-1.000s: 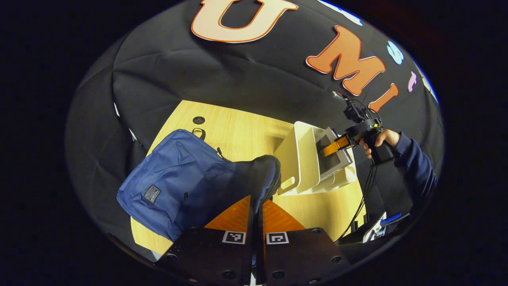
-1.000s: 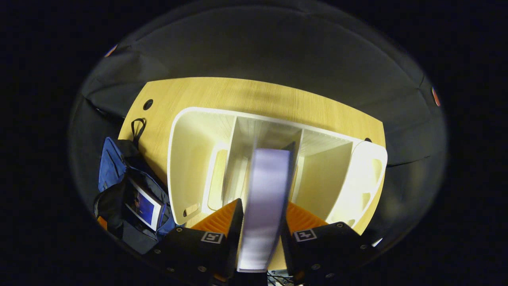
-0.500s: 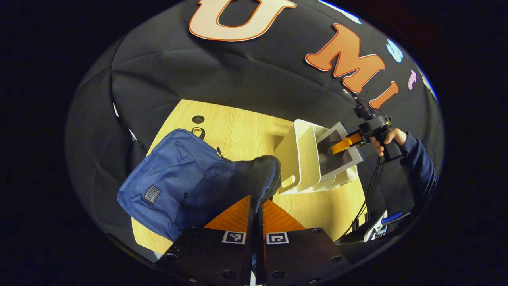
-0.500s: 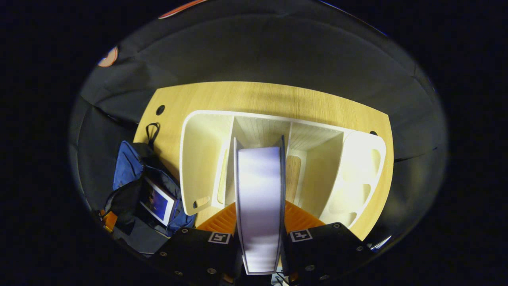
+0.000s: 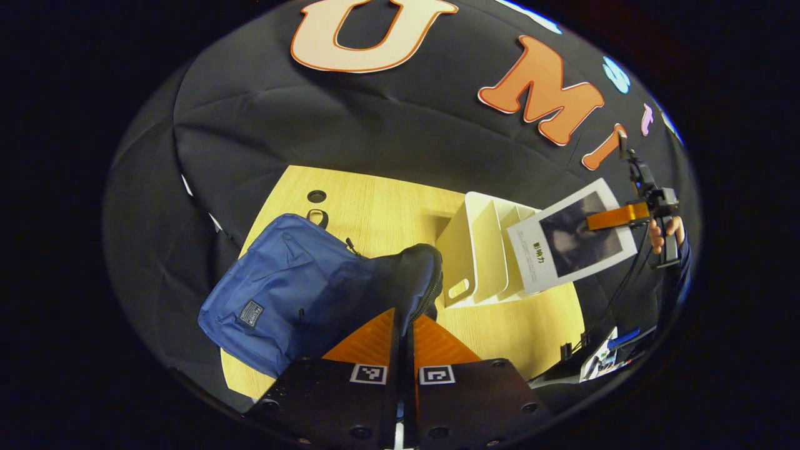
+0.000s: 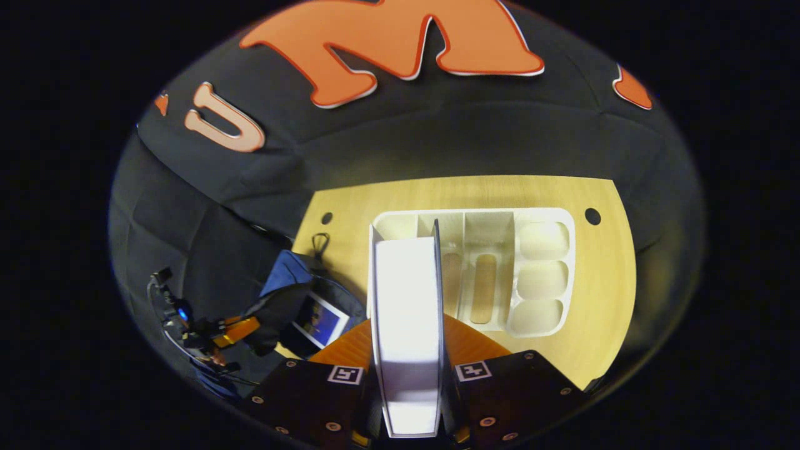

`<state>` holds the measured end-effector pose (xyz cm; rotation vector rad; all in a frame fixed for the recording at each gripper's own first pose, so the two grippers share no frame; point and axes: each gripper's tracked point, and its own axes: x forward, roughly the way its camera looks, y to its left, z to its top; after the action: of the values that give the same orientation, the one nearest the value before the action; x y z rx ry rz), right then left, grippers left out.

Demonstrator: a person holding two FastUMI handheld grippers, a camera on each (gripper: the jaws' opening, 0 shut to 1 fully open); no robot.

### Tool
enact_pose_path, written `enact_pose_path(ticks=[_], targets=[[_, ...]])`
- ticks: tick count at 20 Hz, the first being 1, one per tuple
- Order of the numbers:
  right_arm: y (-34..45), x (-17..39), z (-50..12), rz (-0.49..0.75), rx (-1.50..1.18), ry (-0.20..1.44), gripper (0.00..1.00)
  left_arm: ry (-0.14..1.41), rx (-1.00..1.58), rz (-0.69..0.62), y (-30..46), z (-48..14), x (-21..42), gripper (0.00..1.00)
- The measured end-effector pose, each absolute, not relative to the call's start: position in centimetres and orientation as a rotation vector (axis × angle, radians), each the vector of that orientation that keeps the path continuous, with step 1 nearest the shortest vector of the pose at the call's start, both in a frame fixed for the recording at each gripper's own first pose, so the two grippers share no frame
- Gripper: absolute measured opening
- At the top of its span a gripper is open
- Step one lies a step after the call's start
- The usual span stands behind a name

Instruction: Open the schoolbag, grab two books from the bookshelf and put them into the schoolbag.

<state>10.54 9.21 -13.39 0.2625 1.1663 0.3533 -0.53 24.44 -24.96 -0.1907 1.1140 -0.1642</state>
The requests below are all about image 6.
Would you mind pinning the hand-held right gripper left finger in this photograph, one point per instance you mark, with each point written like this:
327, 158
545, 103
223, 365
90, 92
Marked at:
306, 400

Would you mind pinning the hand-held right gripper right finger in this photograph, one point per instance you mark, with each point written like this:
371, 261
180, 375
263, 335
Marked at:
519, 394

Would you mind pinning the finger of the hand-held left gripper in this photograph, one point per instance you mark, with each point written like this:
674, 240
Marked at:
237, 331

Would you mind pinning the blue schoolbag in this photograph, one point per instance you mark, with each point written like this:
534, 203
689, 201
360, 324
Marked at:
281, 312

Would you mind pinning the blue cover book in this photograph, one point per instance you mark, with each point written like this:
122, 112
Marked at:
320, 322

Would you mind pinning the white plastic bookshelf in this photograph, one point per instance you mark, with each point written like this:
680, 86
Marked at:
544, 275

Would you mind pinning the grey cover book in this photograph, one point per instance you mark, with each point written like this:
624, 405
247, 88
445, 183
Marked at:
406, 312

